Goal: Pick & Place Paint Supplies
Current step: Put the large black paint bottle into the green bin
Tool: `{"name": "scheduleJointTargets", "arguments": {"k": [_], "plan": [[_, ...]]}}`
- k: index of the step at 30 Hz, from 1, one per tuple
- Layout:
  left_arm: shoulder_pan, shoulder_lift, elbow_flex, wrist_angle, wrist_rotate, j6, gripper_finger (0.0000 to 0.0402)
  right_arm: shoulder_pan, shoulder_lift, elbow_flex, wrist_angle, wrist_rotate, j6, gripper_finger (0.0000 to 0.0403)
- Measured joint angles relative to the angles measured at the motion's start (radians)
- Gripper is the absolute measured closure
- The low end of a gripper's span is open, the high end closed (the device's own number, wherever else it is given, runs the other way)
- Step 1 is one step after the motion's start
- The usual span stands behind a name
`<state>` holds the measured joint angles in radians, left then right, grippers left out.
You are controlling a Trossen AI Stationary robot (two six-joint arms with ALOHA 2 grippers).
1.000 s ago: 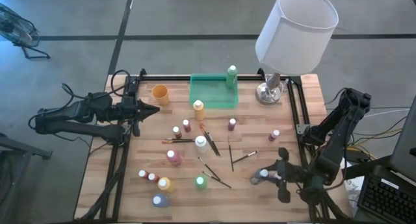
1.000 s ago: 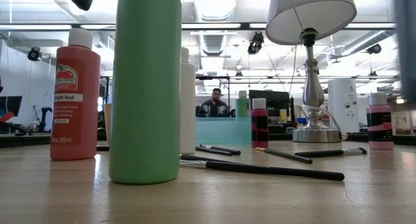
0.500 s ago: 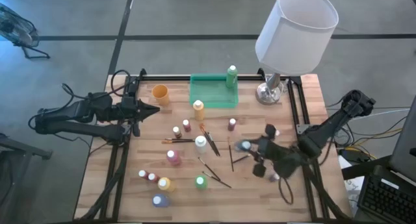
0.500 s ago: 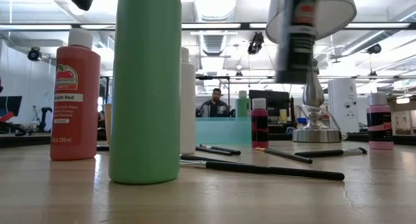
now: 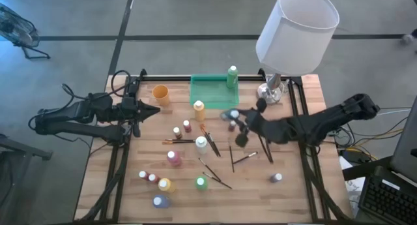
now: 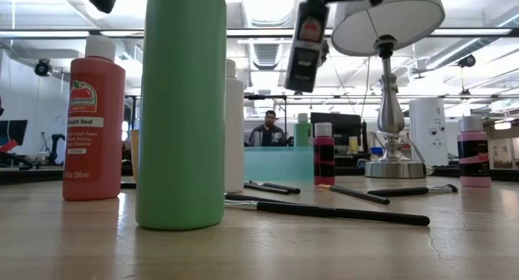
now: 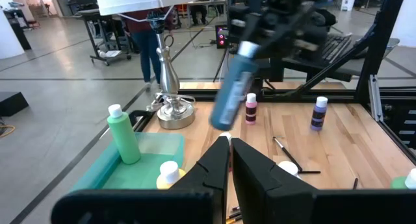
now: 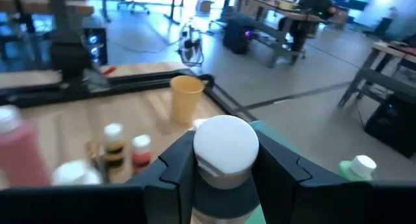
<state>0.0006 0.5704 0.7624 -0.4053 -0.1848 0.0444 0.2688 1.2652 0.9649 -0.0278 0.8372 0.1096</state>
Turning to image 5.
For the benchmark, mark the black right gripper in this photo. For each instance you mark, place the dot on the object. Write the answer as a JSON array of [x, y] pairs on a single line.
[[260, 125]]

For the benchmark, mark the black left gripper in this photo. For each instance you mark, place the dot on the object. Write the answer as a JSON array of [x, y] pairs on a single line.
[[132, 109]]

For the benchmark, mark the large dark paint bottle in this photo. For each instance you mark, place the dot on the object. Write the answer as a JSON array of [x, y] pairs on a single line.
[[233, 114]]

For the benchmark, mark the small magenta paint bottle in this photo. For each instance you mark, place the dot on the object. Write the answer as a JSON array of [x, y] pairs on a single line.
[[232, 125]]

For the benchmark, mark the large green paint bottle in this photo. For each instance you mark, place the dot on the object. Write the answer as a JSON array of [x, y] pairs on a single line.
[[232, 76], [201, 183]]

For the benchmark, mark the large orange paint bottle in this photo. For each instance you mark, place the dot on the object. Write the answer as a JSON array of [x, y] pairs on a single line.
[[199, 111]]

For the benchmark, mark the large white paint bottle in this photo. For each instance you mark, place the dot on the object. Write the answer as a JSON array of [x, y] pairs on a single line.
[[201, 145]]

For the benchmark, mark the large red paint bottle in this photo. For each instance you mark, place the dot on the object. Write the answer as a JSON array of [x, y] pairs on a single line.
[[174, 158]]

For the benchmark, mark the small purple paint bottle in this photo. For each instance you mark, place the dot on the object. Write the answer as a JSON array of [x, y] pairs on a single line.
[[276, 177]]

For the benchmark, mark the large yellow paint bottle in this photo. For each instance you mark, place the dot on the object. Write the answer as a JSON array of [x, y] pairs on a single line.
[[165, 185]]

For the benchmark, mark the large blue paint bottle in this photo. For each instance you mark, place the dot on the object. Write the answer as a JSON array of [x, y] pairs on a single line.
[[160, 201]]

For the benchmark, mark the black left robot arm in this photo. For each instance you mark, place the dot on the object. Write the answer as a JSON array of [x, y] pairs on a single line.
[[65, 128]]

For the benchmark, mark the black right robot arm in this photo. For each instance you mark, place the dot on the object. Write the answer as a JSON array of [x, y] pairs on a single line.
[[325, 120]]

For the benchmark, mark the small red paint bottle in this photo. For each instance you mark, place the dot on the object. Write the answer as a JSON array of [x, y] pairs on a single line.
[[143, 175], [153, 178]]

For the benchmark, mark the orange plastic cup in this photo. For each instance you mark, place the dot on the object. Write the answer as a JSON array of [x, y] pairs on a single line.
[[160, 93]]

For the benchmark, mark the black paintbrush silver ferrule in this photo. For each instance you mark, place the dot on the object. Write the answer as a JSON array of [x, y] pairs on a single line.
[[214, 145], [182, 140], [245, 158], [210, 170], [217, 180]]

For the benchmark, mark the black paintbrush orange bristles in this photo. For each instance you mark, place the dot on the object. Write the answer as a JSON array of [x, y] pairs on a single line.
[[182, 142], [208, 138], [231, 159]]

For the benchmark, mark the green translucent plastic tray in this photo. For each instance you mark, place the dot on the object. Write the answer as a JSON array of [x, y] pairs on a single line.
[[208, 91]]

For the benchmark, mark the silver table lamp white shade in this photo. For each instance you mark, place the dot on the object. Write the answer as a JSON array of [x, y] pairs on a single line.
[[293, 39]]

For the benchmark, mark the black power adapter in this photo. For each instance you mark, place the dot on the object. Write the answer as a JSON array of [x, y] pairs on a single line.
[[356, 157]]

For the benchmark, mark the black side table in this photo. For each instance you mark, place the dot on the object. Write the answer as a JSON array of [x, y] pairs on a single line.
[[29, 150]]

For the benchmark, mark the white paper sheet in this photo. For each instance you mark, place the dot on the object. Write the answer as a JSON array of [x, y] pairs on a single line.
[[353, 189]]

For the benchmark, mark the black monitor stand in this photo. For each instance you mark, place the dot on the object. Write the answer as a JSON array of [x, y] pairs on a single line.
[[365, 170]]

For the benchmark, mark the black floor fan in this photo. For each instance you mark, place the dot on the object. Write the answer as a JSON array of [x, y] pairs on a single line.
[[16, 31]]

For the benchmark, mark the black computer keyboard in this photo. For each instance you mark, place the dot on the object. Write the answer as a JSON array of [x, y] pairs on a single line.
[[387, 199]]

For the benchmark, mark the grey computer monitor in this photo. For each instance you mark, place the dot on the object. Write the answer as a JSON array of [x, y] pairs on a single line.
[[407, 146]]

